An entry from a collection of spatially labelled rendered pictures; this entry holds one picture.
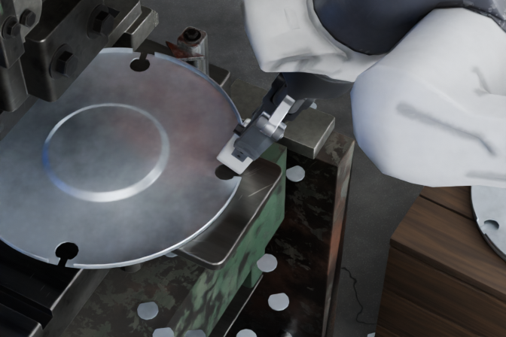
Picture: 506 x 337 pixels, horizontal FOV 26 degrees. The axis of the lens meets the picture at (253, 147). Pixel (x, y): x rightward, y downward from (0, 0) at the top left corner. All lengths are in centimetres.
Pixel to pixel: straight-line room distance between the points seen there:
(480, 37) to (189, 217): 41
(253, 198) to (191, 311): 19
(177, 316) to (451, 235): 56
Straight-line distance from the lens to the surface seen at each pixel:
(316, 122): 134
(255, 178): 111
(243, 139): 100
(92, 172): 112
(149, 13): 135
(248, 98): 137
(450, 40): 78
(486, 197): 166
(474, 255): 161
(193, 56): 122
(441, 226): 163
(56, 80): 102
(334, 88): 92
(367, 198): 208
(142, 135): 114
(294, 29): 86
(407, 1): 81
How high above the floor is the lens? 166
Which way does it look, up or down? 50 degrees down
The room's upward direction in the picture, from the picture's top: straight up
